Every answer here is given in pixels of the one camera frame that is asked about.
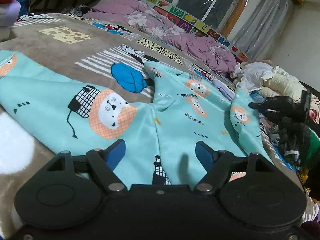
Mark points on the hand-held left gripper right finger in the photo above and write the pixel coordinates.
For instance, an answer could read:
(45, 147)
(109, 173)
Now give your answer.
(203, 152)

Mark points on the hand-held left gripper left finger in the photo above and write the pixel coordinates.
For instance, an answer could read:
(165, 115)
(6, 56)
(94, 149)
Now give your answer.
(117, 153)

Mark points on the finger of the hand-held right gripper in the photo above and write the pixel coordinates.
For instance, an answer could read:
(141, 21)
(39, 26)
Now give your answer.
(257, 105)

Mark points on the teal lion print pants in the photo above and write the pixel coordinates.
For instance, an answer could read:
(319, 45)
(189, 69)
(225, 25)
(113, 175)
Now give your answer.
(175, 120)

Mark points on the person's right forearm green sleeve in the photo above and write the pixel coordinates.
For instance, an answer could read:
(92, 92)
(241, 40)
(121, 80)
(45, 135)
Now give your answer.
(313, 147)

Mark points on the grey folded clothes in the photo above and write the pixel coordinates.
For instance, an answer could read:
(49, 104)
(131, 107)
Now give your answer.
(277, 135)

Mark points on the blue pink striped blanket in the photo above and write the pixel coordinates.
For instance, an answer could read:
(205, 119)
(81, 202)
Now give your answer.
(257, 97)

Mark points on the cream quilted jacket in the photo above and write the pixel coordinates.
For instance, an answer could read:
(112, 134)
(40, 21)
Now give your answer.
(282, 83)

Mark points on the white ruffled garment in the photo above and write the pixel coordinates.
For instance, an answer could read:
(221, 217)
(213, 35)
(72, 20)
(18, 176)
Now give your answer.
(253, 76)

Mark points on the lavender folded towel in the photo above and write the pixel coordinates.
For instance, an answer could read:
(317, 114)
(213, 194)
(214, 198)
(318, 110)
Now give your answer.
(223, 88)

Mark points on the brown plush toy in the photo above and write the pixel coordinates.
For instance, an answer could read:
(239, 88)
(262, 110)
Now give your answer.
(262, 62)

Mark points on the grey sheer curtain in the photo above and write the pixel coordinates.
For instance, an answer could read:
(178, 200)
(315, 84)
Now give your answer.
(265, 17)

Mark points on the alphabet print foam panel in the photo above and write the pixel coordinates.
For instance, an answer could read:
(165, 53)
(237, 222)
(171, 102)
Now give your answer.
(190, 18)

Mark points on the cartoon printed bed blanket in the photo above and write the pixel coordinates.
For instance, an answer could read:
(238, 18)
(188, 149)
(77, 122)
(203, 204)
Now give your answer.
(62, 50)

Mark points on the purple floral quilt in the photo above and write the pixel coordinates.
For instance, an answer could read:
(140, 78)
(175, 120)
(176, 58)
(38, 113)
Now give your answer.
(160, 27)

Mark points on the dark patterned cloth heap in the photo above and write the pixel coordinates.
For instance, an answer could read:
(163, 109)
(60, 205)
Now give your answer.
(79, 10)

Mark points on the purple plush toy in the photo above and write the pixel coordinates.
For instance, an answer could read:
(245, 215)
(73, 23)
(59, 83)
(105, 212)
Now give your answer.
(8, 11)

